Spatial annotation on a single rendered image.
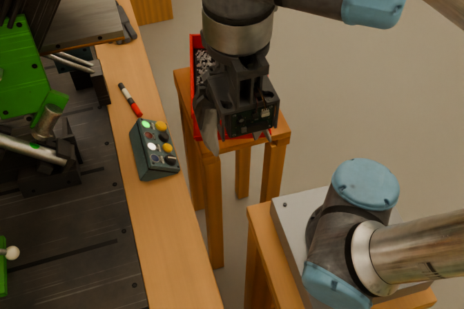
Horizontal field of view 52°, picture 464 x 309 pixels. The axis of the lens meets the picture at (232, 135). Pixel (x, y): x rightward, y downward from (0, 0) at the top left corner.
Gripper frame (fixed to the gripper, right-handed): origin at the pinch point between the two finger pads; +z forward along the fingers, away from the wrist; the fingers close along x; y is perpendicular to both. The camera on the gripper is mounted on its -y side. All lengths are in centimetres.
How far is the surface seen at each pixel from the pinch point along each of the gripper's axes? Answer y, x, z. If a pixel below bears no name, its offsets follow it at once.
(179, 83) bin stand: -61, 3, 49
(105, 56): -68, -16, 39
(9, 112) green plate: -36, -37, 21
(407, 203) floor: -37, 93, 129
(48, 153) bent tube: -30, -32, 30
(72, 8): -61, -21, 16
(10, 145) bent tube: -31, -39, 25
